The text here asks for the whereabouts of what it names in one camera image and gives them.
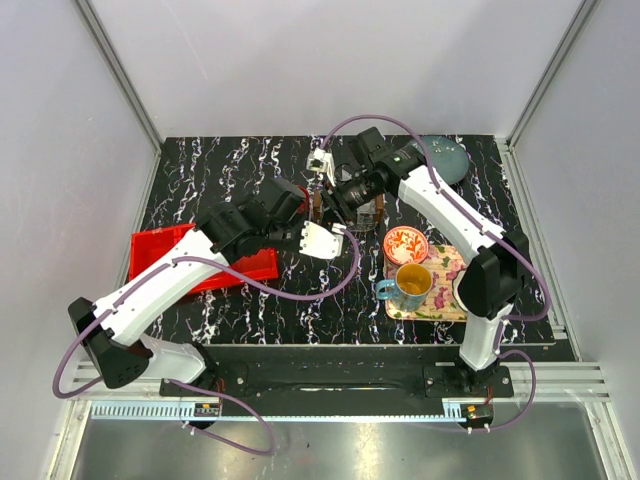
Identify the clear acrylic toothbrush holder rack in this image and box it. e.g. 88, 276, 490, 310
312, 191, 385, 232

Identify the red cup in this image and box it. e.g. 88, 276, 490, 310
298, 185, 311, 209

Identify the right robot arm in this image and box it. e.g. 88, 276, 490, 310
321, 127, 531, 396

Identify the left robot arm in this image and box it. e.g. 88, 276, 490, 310
68, 178, 309, 396

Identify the floral rectangular tray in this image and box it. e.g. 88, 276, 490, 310
385, 245, 467, 323

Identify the teal ceramic plate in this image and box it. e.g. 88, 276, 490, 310
421, 135, 470, 185

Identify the orange floral bowl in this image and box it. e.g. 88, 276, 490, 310
383, 226, 429, 266

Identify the red plastic organizer bin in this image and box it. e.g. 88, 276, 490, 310
128, 223, 279, 294

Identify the blue mug yellow inside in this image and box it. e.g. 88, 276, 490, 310
375, 264, 434, 312

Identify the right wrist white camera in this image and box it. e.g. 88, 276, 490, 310
306, 148, 335, 185

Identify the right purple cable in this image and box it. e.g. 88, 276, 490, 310
319, 114, 554, 434

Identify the purple cable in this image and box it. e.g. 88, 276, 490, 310
52, 223, 361, 456
319, 114, 554, 434

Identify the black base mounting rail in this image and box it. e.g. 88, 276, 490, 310
149, 343, 515, 416

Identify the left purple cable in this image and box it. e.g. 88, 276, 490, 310
52, 223, 361, 456

